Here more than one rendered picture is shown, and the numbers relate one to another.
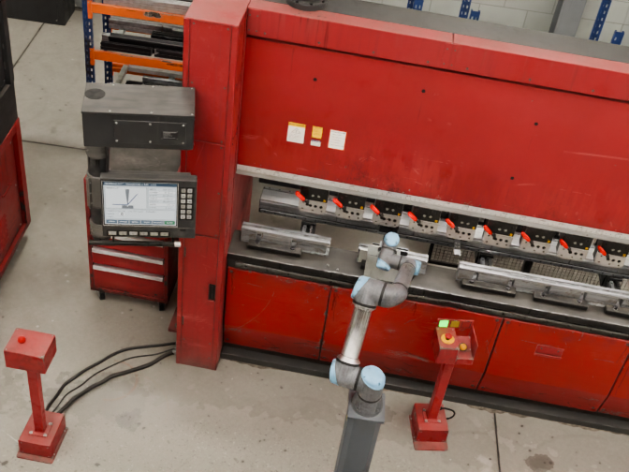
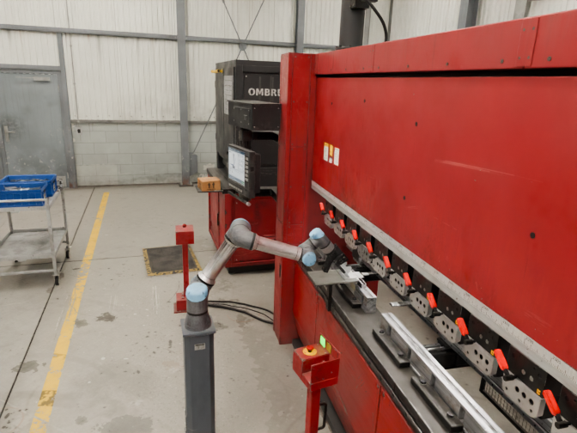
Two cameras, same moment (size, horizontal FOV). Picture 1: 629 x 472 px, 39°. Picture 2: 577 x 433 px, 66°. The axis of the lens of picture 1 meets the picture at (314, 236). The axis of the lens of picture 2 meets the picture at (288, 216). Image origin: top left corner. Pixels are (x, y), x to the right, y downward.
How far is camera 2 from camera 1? 4.28 m
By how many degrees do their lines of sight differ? 66
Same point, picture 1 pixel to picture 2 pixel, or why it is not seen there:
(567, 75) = (429, 50)
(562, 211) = (436, 252)
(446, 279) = (373, 325)
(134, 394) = (238, 323)
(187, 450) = not seen: hidden behind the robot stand
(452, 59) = (372, 60)
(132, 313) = not seen: hidden behind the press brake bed
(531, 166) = (415, 181)
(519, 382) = not seen: outside the picture
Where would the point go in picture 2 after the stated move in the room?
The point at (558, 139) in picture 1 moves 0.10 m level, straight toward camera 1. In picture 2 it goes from (430, 142) to (405, 141)
